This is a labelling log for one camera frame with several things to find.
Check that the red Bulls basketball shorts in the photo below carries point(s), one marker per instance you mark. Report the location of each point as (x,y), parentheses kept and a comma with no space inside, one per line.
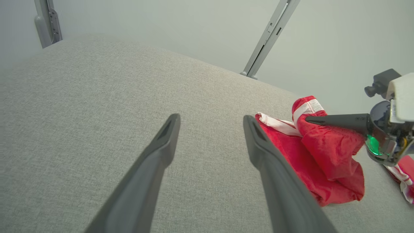
(323,155)

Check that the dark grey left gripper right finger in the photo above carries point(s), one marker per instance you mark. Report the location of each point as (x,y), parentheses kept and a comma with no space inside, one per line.
(284,200)

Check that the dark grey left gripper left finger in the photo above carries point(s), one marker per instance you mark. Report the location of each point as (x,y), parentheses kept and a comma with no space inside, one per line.
(136,200)

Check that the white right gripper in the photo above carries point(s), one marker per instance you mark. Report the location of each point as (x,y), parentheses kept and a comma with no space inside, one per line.
(404,97)

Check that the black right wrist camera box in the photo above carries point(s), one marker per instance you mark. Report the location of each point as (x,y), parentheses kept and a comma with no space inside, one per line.
(383,81)

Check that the grey metal stand with wheel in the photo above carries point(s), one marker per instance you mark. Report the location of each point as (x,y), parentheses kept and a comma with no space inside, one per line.
(45,26)

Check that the red white basketball jersey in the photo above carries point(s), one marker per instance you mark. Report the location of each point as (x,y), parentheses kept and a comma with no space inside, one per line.
(406,168)

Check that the grey partition post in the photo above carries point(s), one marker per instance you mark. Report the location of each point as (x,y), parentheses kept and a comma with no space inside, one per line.
(268,35)

